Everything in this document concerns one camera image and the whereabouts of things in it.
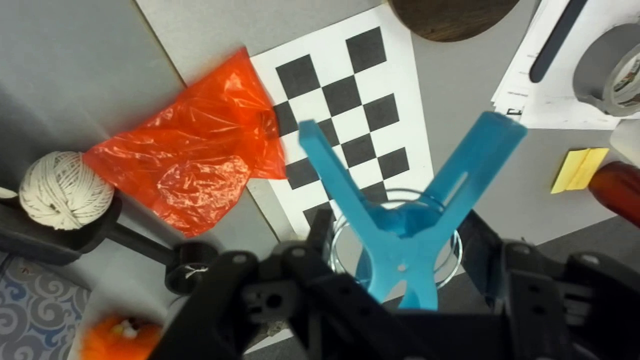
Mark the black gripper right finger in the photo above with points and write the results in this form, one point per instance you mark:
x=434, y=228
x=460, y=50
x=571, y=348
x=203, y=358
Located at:
x=480, y=246

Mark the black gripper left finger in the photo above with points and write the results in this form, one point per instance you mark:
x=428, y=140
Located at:
x=320, y=230

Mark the blue plastic clamp peg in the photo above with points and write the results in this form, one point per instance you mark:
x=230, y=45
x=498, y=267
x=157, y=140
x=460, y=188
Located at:
x=400, y=232

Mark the black stand with brown base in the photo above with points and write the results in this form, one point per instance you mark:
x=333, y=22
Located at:
x=452, y=16

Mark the yellow sticky note pad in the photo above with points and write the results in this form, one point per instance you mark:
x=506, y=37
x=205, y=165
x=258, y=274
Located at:
x=579, y=170

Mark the red water bottle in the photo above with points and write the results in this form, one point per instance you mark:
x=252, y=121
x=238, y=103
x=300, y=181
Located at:
x=617, y=192

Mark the orange plastic bag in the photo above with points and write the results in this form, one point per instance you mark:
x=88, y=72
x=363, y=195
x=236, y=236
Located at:
x=193, y=147

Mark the black white checkerboard sheet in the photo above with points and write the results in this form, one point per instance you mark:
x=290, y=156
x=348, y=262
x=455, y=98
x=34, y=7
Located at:
x=347, y=67

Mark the white paper sheets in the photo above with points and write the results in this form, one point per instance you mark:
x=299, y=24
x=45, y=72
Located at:
x=521, y=80

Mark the black plastic holder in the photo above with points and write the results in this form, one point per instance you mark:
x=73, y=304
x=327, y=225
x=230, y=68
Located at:
x=132, y=241

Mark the orange ball toy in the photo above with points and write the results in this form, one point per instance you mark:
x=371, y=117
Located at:
x=121, y=340

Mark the white yarn ball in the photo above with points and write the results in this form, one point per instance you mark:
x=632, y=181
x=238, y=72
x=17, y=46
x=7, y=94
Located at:
x=62, y=191

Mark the patterned grey tissue box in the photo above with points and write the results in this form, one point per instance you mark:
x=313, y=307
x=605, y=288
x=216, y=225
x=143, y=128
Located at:
x=33, y=312

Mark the grey duct tape roll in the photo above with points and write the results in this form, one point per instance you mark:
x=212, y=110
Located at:
x=601, y=72

